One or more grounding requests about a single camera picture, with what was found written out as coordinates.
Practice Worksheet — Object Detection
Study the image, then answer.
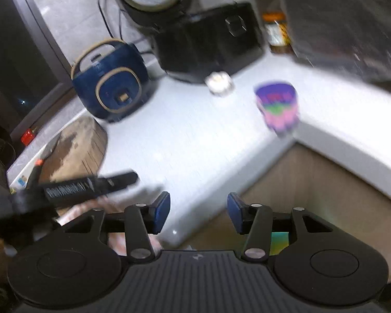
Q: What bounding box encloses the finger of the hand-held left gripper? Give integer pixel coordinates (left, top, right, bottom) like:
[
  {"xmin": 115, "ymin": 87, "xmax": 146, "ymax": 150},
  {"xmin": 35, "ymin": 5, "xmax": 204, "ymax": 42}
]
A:
[{"xmin": 95, "ymin": 170, "xmax": 140, "ymax": 194}]

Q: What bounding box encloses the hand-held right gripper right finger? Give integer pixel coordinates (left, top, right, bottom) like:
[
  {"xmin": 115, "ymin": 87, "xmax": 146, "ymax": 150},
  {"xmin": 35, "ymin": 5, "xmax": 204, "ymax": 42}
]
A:
[{"xmin": 227, "ymin": 192, "xmax": 335, "ymax": 263}]

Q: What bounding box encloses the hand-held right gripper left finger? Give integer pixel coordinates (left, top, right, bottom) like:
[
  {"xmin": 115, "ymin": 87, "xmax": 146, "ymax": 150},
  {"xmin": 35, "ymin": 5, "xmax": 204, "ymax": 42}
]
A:
[{"xmin": 62, "ymin": 191, "xmax": 171, "ymax": 263}]

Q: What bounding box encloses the pink white striped cloth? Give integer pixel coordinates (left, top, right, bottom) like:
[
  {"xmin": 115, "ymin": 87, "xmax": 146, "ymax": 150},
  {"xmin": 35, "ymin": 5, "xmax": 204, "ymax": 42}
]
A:
[{"xmin": 57, "ymin": 198, "xmax": 162, "ymax": 257}]

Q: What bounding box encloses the round wooden chopping block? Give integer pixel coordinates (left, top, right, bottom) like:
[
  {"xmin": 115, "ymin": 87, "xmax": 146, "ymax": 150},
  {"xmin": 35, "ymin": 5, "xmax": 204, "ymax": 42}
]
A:
[{"xmin": 39, "ymin": 115, "xmax": 109, "ymax": 190}]

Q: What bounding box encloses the red chili pepper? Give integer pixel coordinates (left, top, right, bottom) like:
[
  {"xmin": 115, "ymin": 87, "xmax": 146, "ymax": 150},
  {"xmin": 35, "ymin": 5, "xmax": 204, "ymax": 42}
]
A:
[{"xmin": 20, "ymin": 129, "xmax": 36, "ymax": 147}]

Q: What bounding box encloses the blue rice cooker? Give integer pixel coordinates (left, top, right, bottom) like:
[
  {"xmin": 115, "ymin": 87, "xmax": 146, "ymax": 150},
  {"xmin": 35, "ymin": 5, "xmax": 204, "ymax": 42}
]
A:
[{"xmin": 71, "ymin": 38, "xmax": 151, "ymax": 123}]

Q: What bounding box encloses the pink purple sponge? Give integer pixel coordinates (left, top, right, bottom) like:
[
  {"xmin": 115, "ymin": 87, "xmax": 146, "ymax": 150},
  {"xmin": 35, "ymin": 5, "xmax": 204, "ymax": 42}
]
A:
[{"xmin": 253, "ymin": 82, "xmax": 300, "ymax": 138}]

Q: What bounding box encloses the garlic bulb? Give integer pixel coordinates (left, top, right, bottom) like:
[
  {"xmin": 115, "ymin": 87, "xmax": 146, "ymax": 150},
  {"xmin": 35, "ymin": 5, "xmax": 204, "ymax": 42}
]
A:
[{"xmin": 204, "ymin": 71, "xmax": 234, "ymax": 97}]

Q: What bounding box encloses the black rice cooker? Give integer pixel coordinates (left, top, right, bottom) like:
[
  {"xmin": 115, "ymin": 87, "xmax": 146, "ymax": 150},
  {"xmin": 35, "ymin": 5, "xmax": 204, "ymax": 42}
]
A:
[{"xmin": 115, "ymin": 0, "xmax": 266, "ymax": 84}]

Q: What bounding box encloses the glass jar with orange lid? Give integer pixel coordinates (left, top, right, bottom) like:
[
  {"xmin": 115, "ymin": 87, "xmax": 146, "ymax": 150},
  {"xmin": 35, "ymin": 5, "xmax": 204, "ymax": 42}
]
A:
[{"xmin": 262, "ymin": 12, "xmax": 292, "ymax": 55}]

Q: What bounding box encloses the black microwave in plastic wrap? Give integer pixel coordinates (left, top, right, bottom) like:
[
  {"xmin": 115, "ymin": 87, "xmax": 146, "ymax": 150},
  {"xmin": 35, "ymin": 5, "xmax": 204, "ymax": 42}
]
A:
[{"xmin": 275, "ymin": 0, "xmax": 391, "ymax": 84}]

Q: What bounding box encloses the cleaver with orange black handle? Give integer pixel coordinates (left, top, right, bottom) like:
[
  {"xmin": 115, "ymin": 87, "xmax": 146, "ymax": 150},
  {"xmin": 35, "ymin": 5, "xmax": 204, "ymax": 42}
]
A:
[{"xmin": 24, "ymin": 138, "xmax": 59, "ymax": 191}]

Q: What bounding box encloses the black power cable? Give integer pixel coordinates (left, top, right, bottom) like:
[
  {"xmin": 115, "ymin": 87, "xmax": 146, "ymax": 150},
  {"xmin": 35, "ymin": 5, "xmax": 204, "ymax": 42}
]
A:
[{"xmin": 97, "ymin": 0, "xmax": 125, "ymax": 45}]

